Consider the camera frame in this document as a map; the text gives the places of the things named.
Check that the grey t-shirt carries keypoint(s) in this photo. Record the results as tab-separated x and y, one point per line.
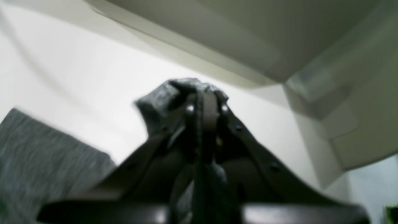
41	165

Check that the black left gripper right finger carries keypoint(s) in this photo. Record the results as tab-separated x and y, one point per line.
263	190

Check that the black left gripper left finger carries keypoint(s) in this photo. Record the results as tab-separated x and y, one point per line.
139	191

